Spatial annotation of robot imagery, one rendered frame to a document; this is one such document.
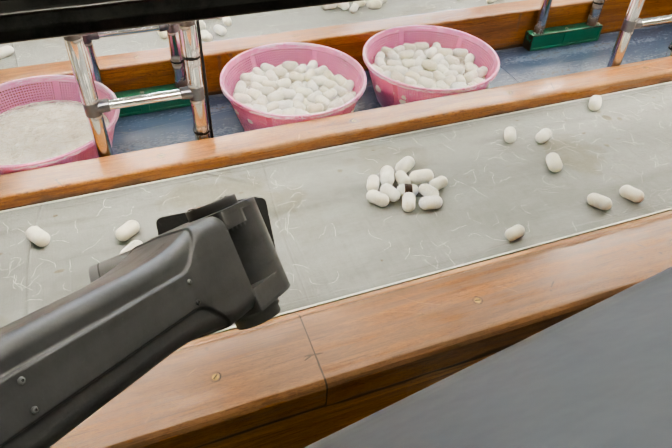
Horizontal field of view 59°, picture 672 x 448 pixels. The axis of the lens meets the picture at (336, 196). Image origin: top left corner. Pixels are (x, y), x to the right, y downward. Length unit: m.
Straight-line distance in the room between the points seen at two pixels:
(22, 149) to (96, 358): 0.82
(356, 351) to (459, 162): 0.42
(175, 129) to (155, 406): 0.63
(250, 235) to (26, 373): 0.18
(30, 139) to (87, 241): 0.29
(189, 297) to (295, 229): 0.52
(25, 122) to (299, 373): 0.69
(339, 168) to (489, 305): 0.34
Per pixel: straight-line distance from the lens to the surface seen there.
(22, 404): 0.25
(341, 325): 0.69
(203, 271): 0.34
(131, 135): 1.16
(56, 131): 1.10
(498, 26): 1.45
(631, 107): 1.24
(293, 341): 0.68
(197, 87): 0.92
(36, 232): 0.87
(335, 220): 0.84
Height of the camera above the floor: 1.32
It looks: 41 degrees down
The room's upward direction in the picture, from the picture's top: 2 degrees clockwise
